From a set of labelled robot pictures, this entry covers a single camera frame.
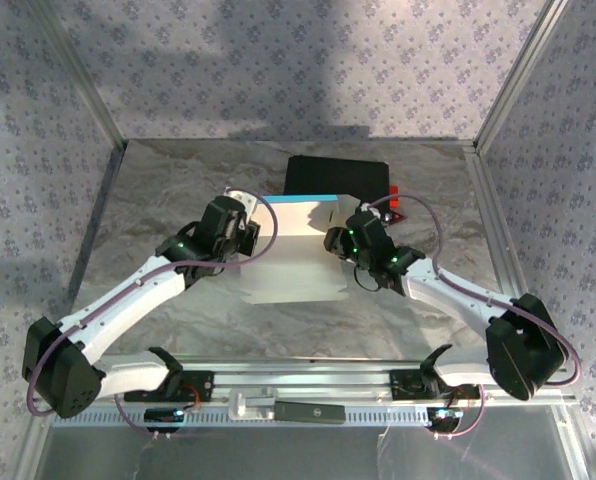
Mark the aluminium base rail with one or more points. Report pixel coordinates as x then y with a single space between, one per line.
303 380

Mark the triangular all-in plaque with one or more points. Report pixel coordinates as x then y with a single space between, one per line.
397 217

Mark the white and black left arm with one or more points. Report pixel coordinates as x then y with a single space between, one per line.
123 305

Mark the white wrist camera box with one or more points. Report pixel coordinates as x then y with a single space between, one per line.
245 200
370 210

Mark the small black circuit board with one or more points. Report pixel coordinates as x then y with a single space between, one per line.
163 419
445 420

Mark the white plastic bracket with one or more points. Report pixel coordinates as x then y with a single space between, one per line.
248 405

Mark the black hard case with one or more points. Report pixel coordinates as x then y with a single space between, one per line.
338 175

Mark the blue and white paper box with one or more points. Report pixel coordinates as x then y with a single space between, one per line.
293 265

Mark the metal sheet panel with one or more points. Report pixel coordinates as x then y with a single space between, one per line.
278 455

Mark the red translucent block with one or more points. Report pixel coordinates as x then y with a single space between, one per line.
394 196

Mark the aluminium side rail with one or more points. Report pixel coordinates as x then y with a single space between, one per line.
95 220
503 240

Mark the dark grey flat bar device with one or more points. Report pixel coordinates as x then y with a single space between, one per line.
308 413

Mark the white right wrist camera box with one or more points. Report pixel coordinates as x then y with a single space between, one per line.
370 210

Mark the aluminium frame post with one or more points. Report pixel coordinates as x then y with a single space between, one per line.
523 70
78 75

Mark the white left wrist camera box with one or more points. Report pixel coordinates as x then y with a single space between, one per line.
245 200

